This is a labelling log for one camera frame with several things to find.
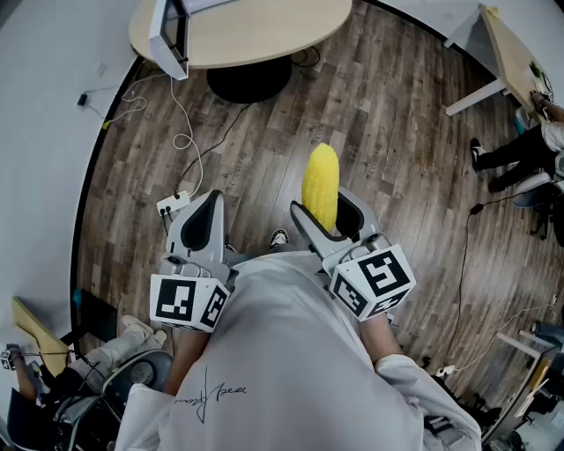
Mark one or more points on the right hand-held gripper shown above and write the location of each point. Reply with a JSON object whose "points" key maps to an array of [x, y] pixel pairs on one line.
{"points": [[379, 273]]}

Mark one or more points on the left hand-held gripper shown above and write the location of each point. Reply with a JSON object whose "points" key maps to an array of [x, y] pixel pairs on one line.
{"points": [[176, 299]]}

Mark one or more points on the yellow corn cob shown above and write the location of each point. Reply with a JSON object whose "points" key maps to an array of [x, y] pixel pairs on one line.
{"points": [[320, 185]]}

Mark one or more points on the white microwave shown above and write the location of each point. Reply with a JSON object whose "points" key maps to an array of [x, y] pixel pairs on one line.
{"points": [[161, 48]]}

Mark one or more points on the person's right forearm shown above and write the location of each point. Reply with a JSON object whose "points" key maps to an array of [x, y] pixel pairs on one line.
{"points": [[379, 341]]}

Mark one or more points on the person's left forearm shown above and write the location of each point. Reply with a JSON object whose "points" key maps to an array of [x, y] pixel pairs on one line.
{"points": [[187, 361]]}

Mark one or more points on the white power strip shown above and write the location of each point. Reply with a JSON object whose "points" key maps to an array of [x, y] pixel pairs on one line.
{"points": [[172, 204]]}

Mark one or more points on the person's black white shoe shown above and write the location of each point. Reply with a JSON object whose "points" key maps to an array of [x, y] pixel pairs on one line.
{"points": [[279, 238]]}

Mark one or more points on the black flat monitor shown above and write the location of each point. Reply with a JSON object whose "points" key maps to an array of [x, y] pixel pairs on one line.
{"points": [[97, 315]]}

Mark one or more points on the person's white shirt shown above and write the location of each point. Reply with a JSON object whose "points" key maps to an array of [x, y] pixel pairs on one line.
{"points": [[286, 352]]}

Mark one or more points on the grey office chair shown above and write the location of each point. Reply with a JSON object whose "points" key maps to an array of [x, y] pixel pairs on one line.
{"points": [[141, 374], [535, 194]]}

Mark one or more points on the wooden board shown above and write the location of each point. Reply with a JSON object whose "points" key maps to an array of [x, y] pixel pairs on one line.
{"points": [[35, 330]]}

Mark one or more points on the round wooden table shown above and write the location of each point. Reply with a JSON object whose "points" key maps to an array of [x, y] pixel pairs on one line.
{"points": [[264, 26]]}

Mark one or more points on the wooden desk white legs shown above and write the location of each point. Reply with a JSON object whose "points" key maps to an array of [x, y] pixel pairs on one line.
{"points": [[511, 57]]}

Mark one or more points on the black wall charger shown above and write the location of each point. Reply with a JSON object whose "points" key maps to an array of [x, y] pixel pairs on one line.
{"points": [[82, 99]]}

